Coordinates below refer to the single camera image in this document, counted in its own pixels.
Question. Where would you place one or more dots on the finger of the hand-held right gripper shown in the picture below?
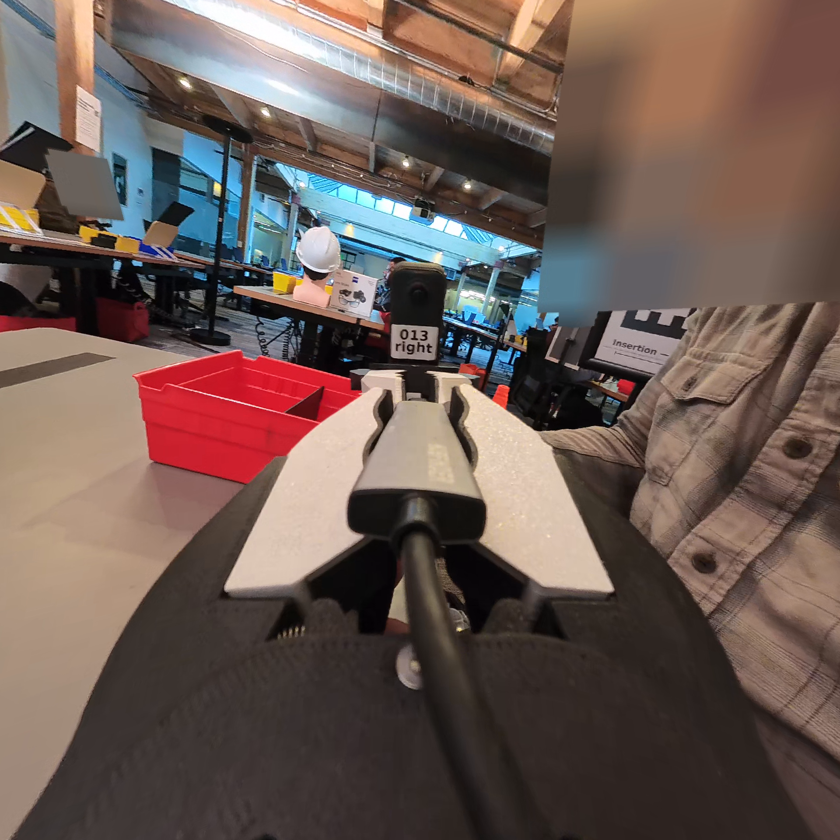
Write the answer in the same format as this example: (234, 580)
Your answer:
(443, 382)
(384, 382)

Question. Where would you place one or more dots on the long wooden workbench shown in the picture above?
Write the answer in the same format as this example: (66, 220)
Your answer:
(59, 248)

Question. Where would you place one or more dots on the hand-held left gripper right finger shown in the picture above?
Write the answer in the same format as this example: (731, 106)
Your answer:
(538, 512)

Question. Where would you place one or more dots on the black bin divider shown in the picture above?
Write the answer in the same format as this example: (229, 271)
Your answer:
(308, 407)

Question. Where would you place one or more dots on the white hard hat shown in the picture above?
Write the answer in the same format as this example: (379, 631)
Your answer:
(318, 249)

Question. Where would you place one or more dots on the white product box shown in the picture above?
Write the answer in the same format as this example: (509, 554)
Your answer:
(354, 295)

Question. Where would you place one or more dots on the pink mannequin head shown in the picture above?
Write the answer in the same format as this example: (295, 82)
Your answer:
(313, 289)

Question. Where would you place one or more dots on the red plastic bin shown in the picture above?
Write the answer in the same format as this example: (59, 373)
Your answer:
(210, 439)

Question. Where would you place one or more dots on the red bag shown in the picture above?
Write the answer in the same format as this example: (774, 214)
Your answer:
(124, 321)
(39, 323)

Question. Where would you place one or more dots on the white sign board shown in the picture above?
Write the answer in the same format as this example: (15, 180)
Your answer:
(630, 351)

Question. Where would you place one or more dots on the person's right forearm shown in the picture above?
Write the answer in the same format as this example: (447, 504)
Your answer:
(590, 438)

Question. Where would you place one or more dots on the black floor lamp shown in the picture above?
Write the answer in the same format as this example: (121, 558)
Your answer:
(222, 229)

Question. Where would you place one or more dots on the wooden desk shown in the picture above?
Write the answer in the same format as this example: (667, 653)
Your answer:
(295, 303)

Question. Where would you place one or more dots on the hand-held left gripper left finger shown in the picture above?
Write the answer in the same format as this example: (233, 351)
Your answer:
(295, 518)

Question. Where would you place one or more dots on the small yellow bin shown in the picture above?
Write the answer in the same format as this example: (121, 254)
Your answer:
(285, 283)

